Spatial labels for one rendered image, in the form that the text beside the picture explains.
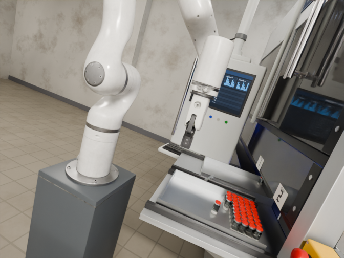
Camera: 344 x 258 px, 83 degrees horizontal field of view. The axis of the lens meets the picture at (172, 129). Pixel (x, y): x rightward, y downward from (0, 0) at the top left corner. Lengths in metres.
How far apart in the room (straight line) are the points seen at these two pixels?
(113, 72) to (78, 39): 4.89
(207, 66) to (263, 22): 3.53
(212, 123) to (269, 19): 2.87
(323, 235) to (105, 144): 0.65
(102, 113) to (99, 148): 0.12
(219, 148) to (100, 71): 1.12
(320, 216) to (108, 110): 0.65
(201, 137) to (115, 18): 1.09
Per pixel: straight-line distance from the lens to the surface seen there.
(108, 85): 0.61
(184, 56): 4.07
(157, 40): 4.33
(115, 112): 0.69
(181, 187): 0.82
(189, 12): 0.62
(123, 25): 0.68
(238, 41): 1.60
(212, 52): 0.57
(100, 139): 0.70
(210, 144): 1.53
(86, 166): 0.75
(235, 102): 1.48
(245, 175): 1.23
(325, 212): 0.59
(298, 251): 0.56
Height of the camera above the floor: 1.27
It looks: 13 degrees down
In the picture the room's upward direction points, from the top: 17 degrees clockwise
